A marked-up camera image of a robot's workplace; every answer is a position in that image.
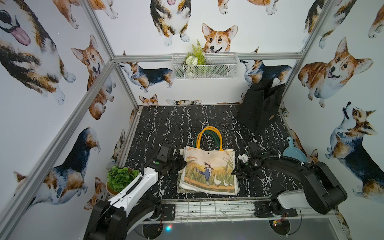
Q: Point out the black canvas tote bag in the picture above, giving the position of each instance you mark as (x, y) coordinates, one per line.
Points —
(260, 106)

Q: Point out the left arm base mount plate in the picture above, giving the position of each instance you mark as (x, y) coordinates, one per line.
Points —
(167, 212)

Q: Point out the artificial fern and white flower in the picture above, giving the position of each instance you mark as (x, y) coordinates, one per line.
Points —
(196, 61)

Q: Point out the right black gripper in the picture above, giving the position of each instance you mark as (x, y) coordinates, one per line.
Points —
(239, 170)

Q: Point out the white wire wall basket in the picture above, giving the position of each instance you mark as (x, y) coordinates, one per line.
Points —
(214, 66)

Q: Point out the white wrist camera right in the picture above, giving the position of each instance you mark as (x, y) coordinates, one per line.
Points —
(244, 158)

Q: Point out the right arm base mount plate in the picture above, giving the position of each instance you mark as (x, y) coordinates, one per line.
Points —
(272, 209)

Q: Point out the light blue dustpan scoop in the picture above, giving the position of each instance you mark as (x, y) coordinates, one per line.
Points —
(293, 152)

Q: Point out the cream tote bag yellow handles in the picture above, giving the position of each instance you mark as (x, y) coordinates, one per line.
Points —
(209, 172)

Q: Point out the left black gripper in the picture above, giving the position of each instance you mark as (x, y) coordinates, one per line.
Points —
(175, 162)

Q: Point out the cream tote bag green handles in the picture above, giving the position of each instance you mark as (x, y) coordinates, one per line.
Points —
(213, 144)

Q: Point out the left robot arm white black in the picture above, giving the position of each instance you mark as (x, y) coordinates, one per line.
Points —
(115, 218)

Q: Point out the potted green plant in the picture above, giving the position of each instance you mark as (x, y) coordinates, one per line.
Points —
(120, 178)

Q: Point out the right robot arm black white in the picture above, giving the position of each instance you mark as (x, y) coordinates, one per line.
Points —
(321, 191)

